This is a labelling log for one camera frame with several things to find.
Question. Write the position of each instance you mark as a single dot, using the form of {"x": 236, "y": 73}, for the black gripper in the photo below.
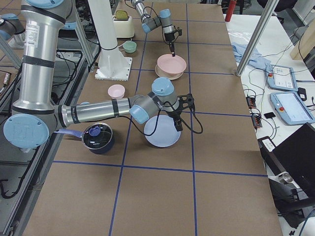
{"x": 168, "y": 37}
{"x": 174, "y": 113}

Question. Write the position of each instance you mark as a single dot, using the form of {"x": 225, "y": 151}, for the blue plate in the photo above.
{"x": 165, "y": 134}

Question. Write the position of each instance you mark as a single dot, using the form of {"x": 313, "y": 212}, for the pink plate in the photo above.
{"x": 170, "y": 64}

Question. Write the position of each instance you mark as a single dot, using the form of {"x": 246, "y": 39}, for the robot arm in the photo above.
{"x": 34, "y": 117}
{"x": 163, "y": 20}

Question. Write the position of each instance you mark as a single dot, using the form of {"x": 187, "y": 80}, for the cream plate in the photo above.
{"x": 170, "y": 76}

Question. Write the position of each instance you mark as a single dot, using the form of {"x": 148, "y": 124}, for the green bowl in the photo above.
{"x": 130, "y": 47}

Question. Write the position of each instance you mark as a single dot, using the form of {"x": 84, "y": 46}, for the cream toaster with bread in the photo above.
{"x": 123, "y": 24}

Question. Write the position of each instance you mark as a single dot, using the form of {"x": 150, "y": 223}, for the pink bowl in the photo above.
{"x": 116, "y": 91}

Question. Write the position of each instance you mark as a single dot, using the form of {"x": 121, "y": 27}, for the clear plastic bag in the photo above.
{"x": 239, "y": 36}

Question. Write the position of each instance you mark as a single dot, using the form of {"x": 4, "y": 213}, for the red bottle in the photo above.
{"x": 230, "y": 10}

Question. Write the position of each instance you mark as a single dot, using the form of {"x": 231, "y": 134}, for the dark blue pot with lid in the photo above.
{"x": 98, "y": 138}

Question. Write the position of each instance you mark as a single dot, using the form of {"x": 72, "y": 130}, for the upper teach pendant tablet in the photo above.
{"x": 280, "y": 78}

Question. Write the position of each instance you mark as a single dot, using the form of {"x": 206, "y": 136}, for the teach pendant tablet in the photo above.
{"x": 291, "y": 108}
{"x": 280, "y": 78}

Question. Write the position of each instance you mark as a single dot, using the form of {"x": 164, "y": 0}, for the lower teach pendant tablet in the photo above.
{"x": 291, "y": 108}

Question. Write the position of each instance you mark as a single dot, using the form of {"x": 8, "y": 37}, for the white camera stand pillar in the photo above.
{"x": 112, "y": 65}

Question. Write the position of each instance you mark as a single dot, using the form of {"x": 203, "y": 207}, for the aluminium frame post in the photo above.
{"x": 258, "y": 31}

